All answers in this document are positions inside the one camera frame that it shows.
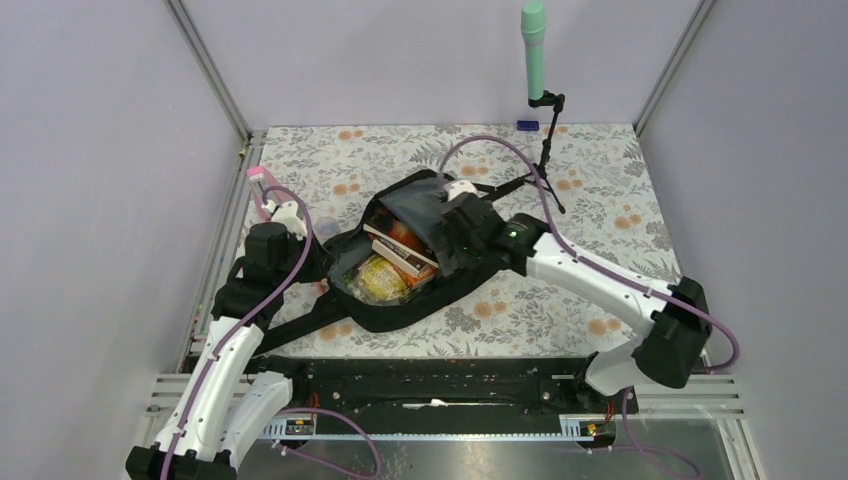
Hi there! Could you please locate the orange book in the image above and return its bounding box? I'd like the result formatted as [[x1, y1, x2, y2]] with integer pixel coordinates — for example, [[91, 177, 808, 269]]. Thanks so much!
[[372, 237, 439, 287]]

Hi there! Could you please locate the black student backpack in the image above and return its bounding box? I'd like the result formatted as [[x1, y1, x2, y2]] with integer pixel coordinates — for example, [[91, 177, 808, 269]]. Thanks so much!
[[246, 170, 511, 354]]

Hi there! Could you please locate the dark brown book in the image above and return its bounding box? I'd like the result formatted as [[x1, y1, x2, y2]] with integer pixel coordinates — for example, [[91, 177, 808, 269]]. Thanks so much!
[[363, 207, 438, 267]]

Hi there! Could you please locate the yellow snack packet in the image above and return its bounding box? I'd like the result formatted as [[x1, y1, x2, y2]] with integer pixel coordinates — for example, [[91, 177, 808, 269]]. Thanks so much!
[[344, 254, 412, 306]]

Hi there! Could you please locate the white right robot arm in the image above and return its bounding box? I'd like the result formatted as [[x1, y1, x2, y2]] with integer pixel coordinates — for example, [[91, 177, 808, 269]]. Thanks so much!
[[436, 193, 712, 412]]

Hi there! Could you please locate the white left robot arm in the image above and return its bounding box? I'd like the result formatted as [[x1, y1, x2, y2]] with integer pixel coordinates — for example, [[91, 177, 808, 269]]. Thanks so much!
[[125, 220, 320, 479]]

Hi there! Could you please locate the small clear round container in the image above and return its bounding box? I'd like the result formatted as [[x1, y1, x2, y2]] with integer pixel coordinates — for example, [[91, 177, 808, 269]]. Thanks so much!
[[313, 217, 341, 243]]

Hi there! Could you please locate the small blue block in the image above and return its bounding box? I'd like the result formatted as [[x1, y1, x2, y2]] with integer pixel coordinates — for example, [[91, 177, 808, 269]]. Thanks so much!
[[516, 120, 540, 131]]

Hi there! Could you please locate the black microphone tripod stand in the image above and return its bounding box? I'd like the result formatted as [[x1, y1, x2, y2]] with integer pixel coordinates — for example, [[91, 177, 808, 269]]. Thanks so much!
[[528, 89, 566, 214]]

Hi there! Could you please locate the mint green microphone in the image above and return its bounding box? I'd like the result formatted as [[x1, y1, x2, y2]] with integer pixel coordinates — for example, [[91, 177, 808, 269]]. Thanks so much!
[[520, 1, 547, 106]]

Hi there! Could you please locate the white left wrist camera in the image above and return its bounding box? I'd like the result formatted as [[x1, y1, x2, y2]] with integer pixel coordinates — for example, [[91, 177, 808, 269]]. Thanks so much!
[[262, 200, 308, 239]]

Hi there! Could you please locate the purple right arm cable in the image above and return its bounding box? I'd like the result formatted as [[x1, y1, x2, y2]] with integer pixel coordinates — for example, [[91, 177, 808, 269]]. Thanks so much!
[[437, 135, 742, 372]]

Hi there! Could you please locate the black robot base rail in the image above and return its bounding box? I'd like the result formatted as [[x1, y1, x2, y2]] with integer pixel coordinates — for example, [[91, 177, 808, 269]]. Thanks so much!
[[246, 356, 639, 435]]

